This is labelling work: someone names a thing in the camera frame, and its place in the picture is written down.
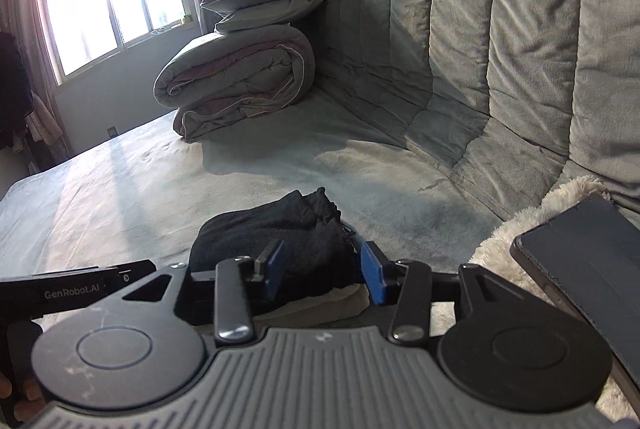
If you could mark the white fluffy cushion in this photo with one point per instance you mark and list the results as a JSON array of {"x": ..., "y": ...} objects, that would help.
[{"x": 500, "y": 249}]

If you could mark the folded beige pink quilt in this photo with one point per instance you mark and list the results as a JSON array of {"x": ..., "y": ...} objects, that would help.
[{"x": 235, "y": 79}]

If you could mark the person's left hand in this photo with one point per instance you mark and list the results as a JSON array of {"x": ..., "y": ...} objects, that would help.
[{"x": 30, "y": 396}]

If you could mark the wall socket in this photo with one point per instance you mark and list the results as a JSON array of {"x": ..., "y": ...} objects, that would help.
[{"x": 112, "y": 131}]

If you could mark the dark tablet with cover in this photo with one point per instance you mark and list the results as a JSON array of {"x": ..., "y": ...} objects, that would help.
[{"x": 590, "y": 269}]

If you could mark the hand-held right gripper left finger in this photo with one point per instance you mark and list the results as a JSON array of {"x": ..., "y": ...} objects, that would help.
[{"x": 274, "y": 265}]

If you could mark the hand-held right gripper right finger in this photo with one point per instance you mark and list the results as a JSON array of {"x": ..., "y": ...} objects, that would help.
[{"x": 374, "y": 275}]

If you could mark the black garment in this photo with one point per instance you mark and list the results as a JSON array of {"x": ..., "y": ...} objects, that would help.
[{"x": 300, "y": 234}]

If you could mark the folded beige garment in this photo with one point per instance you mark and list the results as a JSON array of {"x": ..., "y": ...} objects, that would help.
[{"x": 325, "y": 304}]

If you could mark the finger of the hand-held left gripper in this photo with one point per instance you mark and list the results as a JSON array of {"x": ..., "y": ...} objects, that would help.
[{"x": 137, "y": 273}]

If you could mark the grey quilted headboard cover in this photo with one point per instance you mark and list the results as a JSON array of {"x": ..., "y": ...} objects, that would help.
[{"x": 475, "y": 34}]

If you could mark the hanging dark clothes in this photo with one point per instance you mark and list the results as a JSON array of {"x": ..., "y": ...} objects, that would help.
[{"x": 17, "y": 89}]

